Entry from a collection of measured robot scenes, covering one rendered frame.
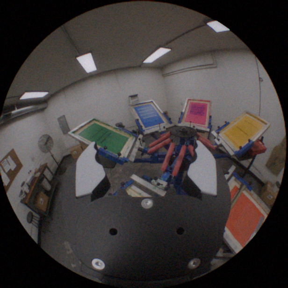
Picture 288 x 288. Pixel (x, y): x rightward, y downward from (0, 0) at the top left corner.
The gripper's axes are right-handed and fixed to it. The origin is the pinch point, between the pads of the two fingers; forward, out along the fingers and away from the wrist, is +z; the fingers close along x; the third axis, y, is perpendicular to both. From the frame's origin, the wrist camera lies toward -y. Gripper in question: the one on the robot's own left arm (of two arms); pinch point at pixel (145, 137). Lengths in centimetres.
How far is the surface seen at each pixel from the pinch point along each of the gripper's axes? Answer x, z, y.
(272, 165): 285, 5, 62
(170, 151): 24, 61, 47
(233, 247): 62, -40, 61
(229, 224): 66, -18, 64
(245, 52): 220, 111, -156
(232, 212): 73, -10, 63
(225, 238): 57, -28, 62
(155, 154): 12, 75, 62
